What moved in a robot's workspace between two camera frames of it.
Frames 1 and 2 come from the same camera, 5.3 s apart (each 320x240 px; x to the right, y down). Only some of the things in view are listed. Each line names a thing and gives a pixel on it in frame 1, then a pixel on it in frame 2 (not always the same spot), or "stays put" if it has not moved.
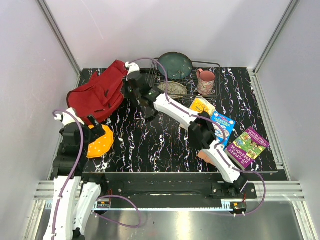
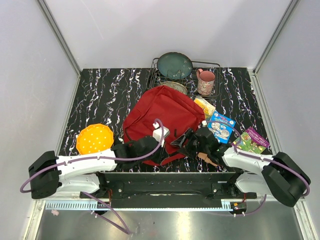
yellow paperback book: (200, 105) stays put
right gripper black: (126, 94) -> (187, 151)
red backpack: (105, 90) -> (175, 111)
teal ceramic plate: (177, 66) stays put
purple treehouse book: (247, 148) stays put
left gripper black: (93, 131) -> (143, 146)
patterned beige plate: (175, 89) stays put
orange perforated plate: (101, 146) stays put
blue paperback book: (223, 127) stays put
